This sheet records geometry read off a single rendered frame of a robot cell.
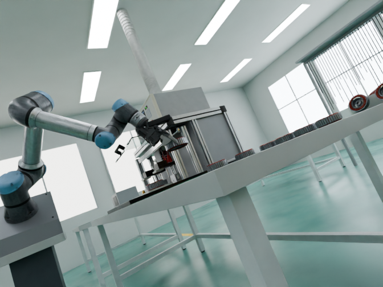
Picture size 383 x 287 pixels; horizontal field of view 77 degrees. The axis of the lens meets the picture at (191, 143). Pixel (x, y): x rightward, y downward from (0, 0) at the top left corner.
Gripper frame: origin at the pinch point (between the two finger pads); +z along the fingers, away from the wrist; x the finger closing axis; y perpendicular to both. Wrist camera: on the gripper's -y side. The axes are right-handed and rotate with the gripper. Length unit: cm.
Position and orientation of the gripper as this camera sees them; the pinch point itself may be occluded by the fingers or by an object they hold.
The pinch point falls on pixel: (177, 145)
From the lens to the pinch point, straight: 115.4
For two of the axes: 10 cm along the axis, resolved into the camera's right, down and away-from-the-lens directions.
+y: -6.0, 7.6, -2.5
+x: 1.4, -2.1, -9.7
